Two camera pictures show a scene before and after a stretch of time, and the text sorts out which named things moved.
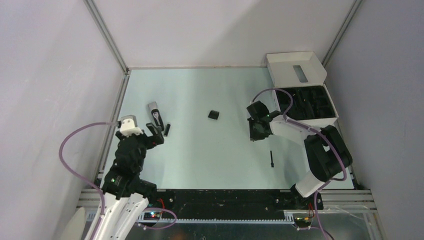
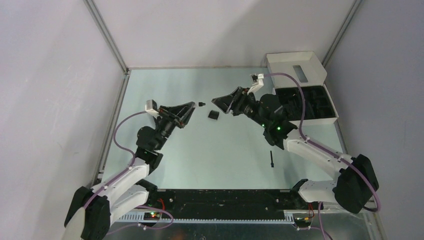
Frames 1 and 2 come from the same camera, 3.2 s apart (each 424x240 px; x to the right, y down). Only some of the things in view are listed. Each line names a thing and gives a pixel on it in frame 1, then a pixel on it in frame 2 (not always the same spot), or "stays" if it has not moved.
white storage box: [302, 74] stays
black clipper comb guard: [213, 114] stays
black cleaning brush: [272, 163] stays
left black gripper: [147, 136] -> [172, 117]
